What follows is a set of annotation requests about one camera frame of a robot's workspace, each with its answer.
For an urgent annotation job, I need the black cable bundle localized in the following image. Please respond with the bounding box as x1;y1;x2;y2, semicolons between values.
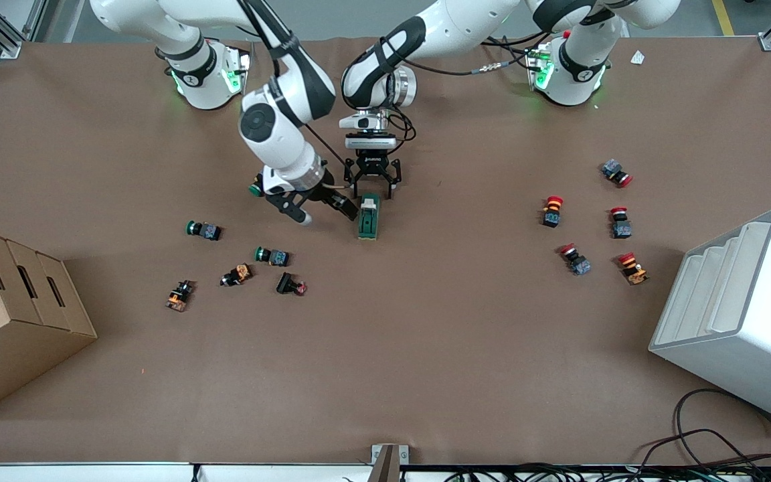
419;462;771;482

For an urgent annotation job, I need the black looping floor cable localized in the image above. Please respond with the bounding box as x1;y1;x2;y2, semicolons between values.
636;388;771;469

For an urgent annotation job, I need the white compartment storage bin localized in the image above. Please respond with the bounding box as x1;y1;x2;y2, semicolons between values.
649;207;771;431

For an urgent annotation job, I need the black pushbutton orange contact block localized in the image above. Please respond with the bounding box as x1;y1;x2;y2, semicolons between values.
165;280;195;313

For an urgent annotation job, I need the black pushbutton pink contact block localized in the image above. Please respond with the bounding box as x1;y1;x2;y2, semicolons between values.
276;272;308;296

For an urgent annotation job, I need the brown cardboard divider box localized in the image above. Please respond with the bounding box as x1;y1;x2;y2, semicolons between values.
0;224;98;421

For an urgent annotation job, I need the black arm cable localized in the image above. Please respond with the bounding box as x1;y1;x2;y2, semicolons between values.
235;0;353;168
385;32;560;145

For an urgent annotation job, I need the red mushroom button white-grey body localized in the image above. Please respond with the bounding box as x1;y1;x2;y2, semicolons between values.
558;244;592;276

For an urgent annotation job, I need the red mushroom button orange body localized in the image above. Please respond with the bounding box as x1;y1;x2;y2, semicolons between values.
618;252;650;287

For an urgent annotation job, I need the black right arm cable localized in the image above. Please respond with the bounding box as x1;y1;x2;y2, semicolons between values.
235;0;353;168

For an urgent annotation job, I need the green load switch white lever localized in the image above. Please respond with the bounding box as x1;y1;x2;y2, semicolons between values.
357;193;382;241

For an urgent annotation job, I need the red mushroom button orange ring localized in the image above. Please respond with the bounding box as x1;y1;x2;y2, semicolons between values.
541;195;564;228

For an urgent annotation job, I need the black pushbutton orange body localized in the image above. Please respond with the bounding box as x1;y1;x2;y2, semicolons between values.
220;263;253;287

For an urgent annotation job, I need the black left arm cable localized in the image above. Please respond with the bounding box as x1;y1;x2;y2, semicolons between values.
385;32;560;145

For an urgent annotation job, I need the metal mounting bracket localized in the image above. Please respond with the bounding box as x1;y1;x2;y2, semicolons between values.
369;444;410;482

